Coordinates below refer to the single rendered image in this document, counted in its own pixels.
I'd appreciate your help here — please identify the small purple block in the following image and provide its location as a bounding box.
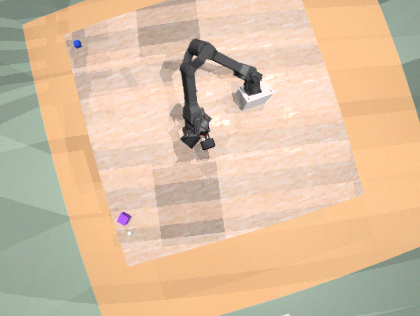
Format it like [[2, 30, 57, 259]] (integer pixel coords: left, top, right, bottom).
[[117, 212, 132, 226]]

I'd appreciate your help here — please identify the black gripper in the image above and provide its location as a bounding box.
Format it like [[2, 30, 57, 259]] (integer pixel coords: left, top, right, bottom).
[[200, 107, 215, 150]]

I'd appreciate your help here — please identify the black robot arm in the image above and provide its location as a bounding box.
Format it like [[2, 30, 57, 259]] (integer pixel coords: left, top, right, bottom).
[[180, 39, 263, 149]]

